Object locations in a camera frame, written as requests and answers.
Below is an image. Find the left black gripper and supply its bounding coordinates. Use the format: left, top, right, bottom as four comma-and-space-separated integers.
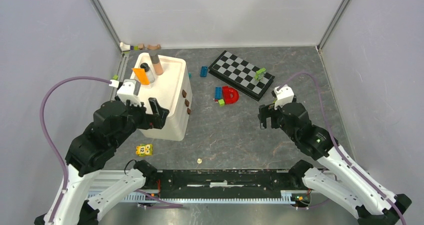
112, 95, 170, 147

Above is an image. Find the white drawer organizer box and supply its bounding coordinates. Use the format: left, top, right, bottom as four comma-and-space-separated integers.
129, 52, 193, 141

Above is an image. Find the clear vial black cap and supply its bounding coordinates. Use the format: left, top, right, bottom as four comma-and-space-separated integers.
139, 62, 155, 84

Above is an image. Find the orange white cream tube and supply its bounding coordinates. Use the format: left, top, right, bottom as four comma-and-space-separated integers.
132, 68, 150, 86

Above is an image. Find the concealer tube grey cap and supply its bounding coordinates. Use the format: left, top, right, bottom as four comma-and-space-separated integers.
149, 50, 164, 76

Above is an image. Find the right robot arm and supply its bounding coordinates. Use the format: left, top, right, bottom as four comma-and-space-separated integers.
258, 102, 412, 225

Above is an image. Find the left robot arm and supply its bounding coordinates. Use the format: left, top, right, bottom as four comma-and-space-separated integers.
34, 98, 170, 225

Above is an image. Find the red lego arch piece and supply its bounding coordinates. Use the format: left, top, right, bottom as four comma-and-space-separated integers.
221, 86, 240, 105

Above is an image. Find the green lego plate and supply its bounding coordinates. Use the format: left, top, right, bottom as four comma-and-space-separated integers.
254, 67, 267, 81

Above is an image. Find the yellow owl number block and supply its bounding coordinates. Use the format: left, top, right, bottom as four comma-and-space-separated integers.
135, 144, 153, 157

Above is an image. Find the small green cube block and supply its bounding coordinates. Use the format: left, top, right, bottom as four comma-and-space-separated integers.
218, 99, 225, 107

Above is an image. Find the black grey checkerboard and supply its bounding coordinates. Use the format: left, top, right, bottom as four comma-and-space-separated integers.
208, 50, 275, 101

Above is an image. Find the blue red lego stack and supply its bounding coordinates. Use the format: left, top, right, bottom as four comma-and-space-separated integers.
214, 87, 223, 102

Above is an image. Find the small blue lego brick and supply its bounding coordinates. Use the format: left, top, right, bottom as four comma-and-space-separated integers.
200, 66, 208, 78

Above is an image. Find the tan wooden arch block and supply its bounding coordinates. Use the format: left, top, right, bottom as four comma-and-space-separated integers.
146, 44, 162, 50

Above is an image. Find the small tan wooden block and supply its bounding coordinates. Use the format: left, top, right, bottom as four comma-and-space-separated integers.
138, 43, 145, 50

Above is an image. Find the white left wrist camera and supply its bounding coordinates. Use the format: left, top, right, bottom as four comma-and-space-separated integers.
109, 79, 142, 107

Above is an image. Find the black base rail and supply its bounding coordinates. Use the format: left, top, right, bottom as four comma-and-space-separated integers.
143, 169, 307, 199

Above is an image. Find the white block by wall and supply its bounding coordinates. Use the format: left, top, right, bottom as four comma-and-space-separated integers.
119, 41, 132, 52

